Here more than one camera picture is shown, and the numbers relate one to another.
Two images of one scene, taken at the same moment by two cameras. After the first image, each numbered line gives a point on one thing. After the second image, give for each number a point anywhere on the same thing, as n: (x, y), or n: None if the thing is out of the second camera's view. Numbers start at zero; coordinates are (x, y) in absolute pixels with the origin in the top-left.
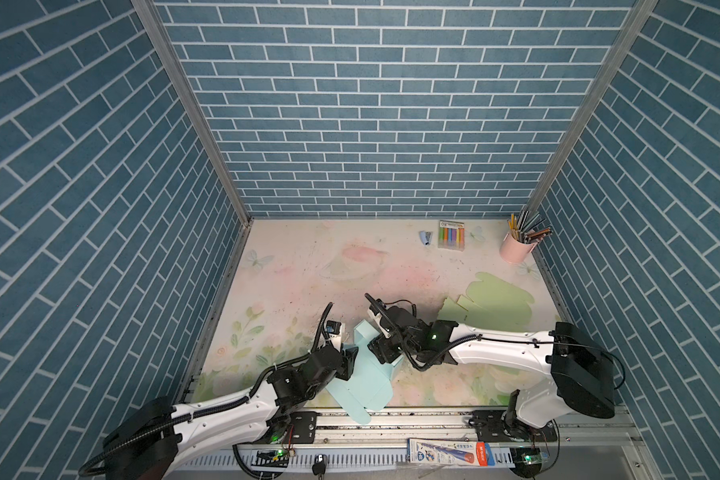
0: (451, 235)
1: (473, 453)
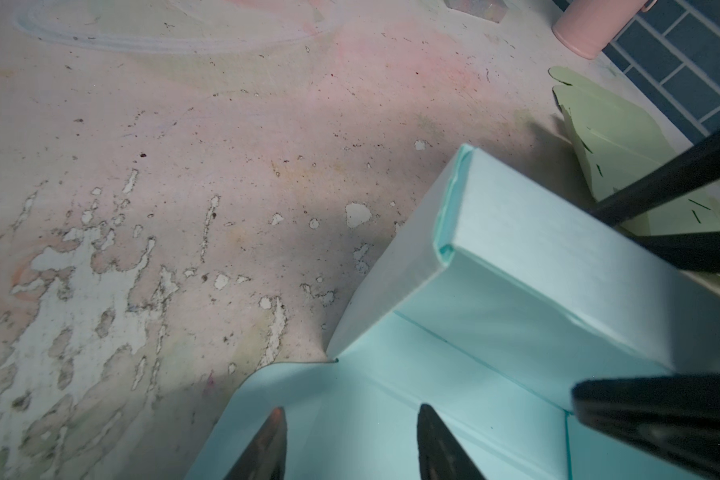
0: (491, 10)
1: None
